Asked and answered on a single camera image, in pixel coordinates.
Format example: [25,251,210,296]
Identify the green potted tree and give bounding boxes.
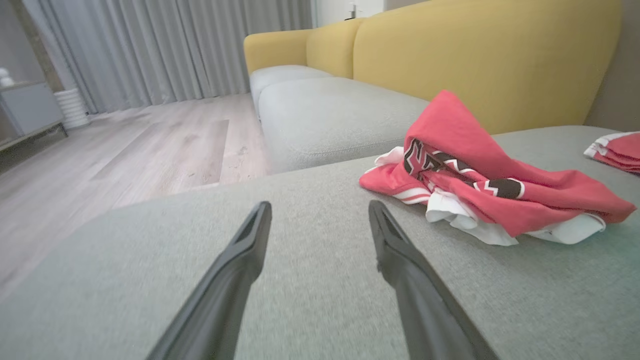
[10,0,65,93]

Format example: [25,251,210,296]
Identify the white ribbed plant pot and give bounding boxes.
[54,88,91,130]

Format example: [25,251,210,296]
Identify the medium grey sofa seat cushion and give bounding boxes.
[258,76,431,173]

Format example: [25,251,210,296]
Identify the red jersey white striped cuffs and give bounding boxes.
[359,90,637,247]

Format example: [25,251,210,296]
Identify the small grey sofa seat cushion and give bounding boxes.
[249,65,333,108]

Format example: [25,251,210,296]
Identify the grey pleated curtain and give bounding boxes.
[22,0,315,115]

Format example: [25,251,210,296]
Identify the yellow sofa backrest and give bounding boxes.
[243,0,622,135]

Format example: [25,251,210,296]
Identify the red shorts with white hem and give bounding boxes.
[583,131,640,175]

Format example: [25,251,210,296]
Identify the pale green television cabinet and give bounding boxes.
[0,80,68,151]

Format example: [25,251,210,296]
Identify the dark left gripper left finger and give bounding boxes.
[145,201,273,360]

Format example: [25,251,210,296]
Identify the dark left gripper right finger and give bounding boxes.
[368,200,501,360]

